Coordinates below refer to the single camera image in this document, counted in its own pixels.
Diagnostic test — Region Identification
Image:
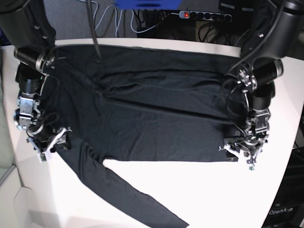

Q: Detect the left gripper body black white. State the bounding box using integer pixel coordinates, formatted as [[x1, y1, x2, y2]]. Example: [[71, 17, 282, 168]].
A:
[[218, 136, 268, 164]]

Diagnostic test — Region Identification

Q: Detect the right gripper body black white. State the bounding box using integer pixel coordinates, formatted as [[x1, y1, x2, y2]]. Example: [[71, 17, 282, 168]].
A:
[[26, 124, 72, 153]]

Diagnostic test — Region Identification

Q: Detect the dark navy long-sleeve T-shirt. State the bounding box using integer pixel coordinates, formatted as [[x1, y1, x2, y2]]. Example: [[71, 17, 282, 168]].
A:
[[43, 45, 246, 228]]

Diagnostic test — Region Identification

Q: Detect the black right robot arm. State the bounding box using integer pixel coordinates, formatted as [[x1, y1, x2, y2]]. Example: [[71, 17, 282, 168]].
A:
[[0, 0, 70, 162]]

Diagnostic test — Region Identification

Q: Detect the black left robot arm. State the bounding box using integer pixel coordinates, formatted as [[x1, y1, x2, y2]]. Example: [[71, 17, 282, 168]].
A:
[[222, 0, 304, 170]]

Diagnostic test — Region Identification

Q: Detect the black OpenArm labelled case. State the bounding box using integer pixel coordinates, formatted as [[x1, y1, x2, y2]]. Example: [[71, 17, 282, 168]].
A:
[[262, 147, 304, 228]]

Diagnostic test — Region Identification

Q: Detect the blue plastic bin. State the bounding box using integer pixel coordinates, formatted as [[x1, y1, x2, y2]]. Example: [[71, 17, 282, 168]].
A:
[[115, 0, 181, 10]]

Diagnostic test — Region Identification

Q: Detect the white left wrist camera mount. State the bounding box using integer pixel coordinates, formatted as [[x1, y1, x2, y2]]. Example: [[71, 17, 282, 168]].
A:
[[248, 161, 256, 171]]

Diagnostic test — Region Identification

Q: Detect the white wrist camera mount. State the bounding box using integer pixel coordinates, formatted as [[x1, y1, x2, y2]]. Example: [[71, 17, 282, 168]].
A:
[[248, 161, 256, 171], [37, 151, 52, 163]]

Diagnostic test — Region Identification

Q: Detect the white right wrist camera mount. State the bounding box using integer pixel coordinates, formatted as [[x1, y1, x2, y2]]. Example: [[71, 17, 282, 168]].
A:
[[37, 151, 52, 163]]

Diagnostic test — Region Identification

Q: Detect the light blue cable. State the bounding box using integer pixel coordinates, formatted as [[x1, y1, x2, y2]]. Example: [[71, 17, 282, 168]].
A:
[[92, 0, 124, 38]]

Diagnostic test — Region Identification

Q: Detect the black power strip red switch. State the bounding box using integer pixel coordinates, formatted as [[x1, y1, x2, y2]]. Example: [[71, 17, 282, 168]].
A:
[[177, 10, 232, 22]]

